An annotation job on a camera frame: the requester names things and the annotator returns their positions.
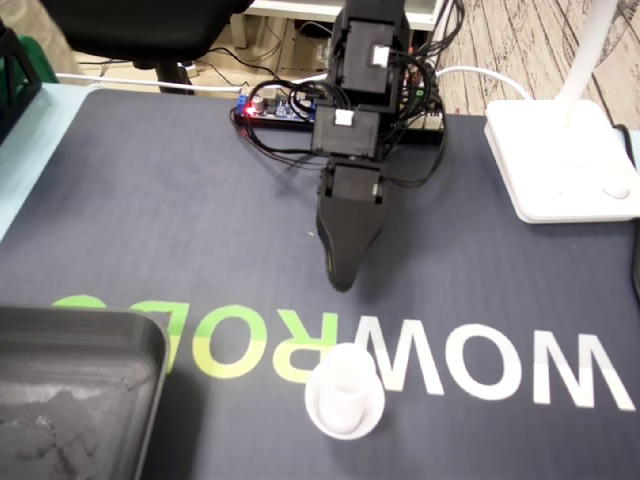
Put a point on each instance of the white desk lamp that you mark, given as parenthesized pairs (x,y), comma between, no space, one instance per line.
(560,165)

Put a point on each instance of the blue circuit board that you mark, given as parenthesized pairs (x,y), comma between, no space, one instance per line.
(280,107)

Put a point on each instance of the dark grey printed desk mat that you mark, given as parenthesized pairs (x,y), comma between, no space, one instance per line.
(200,225)

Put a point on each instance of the white translucent plastic cup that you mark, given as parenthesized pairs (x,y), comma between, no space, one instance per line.
(350,360)

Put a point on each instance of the white translucent plastic cylinder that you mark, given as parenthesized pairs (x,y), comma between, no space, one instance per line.
(345,410)

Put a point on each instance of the black plastic tray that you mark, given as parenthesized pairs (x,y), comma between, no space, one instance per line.
(75,400)

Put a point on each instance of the black truss stand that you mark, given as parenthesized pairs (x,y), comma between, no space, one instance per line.
(20,65)

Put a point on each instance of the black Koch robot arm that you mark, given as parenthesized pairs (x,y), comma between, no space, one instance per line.
(360,65)

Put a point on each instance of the green box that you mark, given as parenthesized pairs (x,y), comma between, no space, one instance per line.
(44,60)

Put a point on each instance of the black office chair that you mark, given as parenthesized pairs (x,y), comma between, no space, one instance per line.
(150,30)

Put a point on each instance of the white shelf unit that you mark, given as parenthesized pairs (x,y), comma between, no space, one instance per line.
(425,10)

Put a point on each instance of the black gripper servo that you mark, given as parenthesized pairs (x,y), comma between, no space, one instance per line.
(355,182)

